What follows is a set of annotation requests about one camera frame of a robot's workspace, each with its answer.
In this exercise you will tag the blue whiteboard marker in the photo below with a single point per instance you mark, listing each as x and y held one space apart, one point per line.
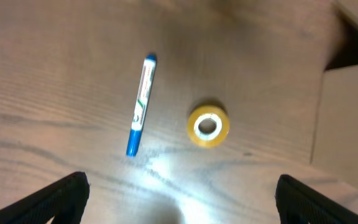
141 104

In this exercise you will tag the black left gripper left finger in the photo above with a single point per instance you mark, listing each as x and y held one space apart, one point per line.
63 201

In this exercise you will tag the brown cardboard box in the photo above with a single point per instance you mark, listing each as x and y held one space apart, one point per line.
335 147

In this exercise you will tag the yellow tape roll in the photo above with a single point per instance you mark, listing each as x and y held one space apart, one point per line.
215 114

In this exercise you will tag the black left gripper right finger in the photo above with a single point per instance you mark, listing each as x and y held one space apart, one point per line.
299 204

